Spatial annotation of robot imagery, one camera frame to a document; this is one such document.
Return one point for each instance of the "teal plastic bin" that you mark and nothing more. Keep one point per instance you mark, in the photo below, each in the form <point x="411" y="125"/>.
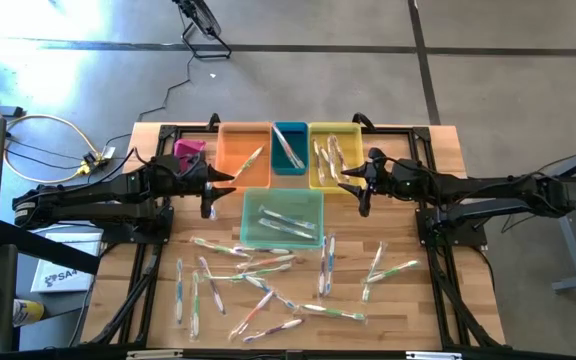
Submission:
<point x="299" y="135"/>

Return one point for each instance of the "yellow plastic bin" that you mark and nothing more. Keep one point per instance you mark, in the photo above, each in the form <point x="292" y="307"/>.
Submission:
<point x="355" y="150"/>

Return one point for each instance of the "white label plate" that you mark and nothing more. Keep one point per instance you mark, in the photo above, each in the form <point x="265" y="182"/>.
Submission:
<point x="153" y="355"/>
<point x="433" y="355"/>

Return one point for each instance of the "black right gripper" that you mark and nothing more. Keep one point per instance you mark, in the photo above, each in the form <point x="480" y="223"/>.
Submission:
<point x="405" y="187"/>

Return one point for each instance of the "black aluminium table frame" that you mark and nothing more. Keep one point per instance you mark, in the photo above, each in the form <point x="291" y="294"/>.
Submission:
<point x="167" y="133"/>

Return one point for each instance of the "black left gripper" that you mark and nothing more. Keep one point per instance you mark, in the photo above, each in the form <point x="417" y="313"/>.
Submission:
<point x="173" y="180"/>

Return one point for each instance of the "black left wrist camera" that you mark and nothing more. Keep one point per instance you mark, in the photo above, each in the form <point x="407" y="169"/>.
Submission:
<point x="195" y="174"/>

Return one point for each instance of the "green translucent plastic bin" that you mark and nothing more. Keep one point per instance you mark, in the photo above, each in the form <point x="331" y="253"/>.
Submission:
<point x="253" y="200"/>

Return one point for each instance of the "purple wrapped toothbrush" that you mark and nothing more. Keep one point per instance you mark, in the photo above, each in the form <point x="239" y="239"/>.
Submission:
<point x="263" y="249"/>
<point x="273" y="330"/>
<point x="212" y="286"/>

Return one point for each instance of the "black floor fan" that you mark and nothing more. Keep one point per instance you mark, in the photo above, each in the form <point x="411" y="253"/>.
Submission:
<point x="203" y="20"/>

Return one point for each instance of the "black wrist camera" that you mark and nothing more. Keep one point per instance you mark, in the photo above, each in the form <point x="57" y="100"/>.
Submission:
<point x="195" y="174"/>
<point x="382" y="179"/>

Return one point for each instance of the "yellow-green toothbrush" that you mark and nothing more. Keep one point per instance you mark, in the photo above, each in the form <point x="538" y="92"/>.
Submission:
<point x="374" y="267"/>

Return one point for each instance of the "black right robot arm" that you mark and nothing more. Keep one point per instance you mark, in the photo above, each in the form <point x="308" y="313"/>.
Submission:
<point x="493" y="187"/>

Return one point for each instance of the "yellow can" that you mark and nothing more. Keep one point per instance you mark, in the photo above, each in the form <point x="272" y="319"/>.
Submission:
<point x="29" y="312"/>

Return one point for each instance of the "grey metal table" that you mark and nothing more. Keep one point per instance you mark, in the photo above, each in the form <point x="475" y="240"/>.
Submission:
<point x="570" y="250"/>

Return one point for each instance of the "blue toothbrush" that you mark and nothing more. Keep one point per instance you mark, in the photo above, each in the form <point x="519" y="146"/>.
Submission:
<point x="267" y="289"/>
<point x="179" y="292"/>
<point x="322" y="270"/>
<point x="215" y="210"/>
<point x="330" y="265"/>

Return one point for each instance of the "yellow power plug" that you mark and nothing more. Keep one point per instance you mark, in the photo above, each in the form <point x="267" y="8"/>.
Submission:
<point x="88" y="165"/>

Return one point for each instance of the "magenta plastic bin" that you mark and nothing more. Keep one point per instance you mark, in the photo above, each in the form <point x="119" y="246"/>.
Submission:
<point x="188" y="147"/>

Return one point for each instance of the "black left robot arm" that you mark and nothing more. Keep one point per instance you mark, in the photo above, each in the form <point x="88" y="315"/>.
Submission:
<point x="98" y="190"/>

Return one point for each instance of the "white power adapter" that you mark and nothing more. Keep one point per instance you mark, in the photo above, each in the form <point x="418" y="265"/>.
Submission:
<point x="109" y="152"/>

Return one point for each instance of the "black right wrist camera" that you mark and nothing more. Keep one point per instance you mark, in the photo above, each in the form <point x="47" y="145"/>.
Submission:
<point x="382" y="179"/>

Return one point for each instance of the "white printed box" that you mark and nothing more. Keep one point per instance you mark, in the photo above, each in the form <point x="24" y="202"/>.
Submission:
<point x="63" y="277"/>

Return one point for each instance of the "orange plastic bin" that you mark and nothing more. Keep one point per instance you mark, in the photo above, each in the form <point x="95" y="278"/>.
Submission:
<point x="228" y="140"/>

